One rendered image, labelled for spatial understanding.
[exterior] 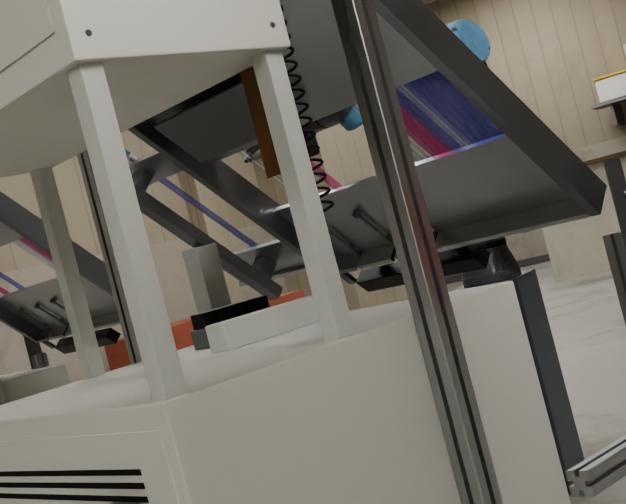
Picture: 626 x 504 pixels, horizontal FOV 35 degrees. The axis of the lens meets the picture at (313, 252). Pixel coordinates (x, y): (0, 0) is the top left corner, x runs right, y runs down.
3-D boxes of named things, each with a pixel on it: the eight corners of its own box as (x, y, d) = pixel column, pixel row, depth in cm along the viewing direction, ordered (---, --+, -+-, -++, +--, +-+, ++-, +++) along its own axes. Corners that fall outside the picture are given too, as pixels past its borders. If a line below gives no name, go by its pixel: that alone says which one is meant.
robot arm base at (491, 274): (474, 282, 268) (465, 246, 268) (528, 270, 261) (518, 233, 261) (456, 290, 255) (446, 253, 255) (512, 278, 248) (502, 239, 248)
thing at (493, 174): (334, 262, 221) (338, 250, 222) (589, 200, 172) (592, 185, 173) (272, 216, 211) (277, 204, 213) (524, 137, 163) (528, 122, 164)
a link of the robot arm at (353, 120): (349, 119, 229) (319, 82, 226) (380, 106, 221) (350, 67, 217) (332, 140, 225) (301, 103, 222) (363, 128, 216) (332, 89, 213)
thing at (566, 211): (334, 275, 220) (344, 248, 224) (591, 217, 171) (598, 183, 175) (330, 272, 220) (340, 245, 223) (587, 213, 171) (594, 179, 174)
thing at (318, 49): (204, 178, 202) (213, 158, 204) (450, 81, 153) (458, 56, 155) (70, 79, 185) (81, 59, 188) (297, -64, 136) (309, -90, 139)
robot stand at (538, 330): (522, 480, 270) (471, 282, 270) (588, 472, 262) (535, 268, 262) (503, 502, 254) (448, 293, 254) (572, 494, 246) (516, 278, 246)
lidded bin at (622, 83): (650, 91, 1015) (644, 67, 1015) (644, 90, 981) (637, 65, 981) (605, 104, 1036) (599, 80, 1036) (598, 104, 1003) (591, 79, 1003)
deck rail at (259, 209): (328, 277, 222) (336, 253, 225) (334, 275, 220) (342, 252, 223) (64, 83, 187) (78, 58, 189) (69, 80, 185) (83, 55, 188)
